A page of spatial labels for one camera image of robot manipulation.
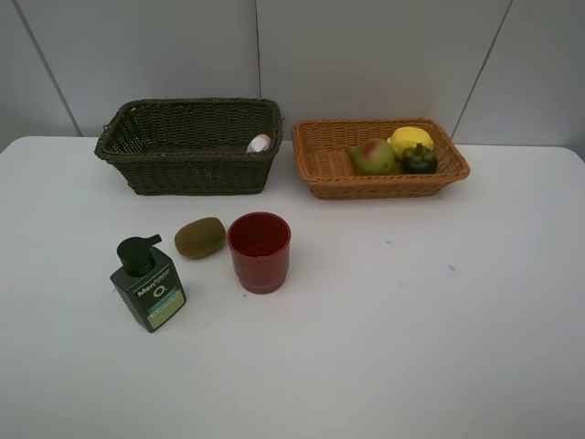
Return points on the red plastic cup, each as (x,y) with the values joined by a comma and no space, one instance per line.
(259,244)

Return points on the pink bottle white cap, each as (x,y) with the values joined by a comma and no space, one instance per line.
(258,144)

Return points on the brown kiwi fruit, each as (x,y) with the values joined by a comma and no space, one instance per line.
(200,238)

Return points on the green red pear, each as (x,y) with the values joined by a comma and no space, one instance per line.
(374,157)

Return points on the yellow lemon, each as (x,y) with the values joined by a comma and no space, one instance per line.
(409,137)

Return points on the dark purple mangosteen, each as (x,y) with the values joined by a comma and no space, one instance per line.
(419,160)

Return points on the dark green pump bottle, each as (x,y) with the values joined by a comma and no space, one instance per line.
(148,282)

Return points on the orange wicker basket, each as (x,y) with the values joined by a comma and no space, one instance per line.
(321,149)

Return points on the dark brown wicker basket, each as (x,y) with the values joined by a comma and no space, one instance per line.
(192,147)

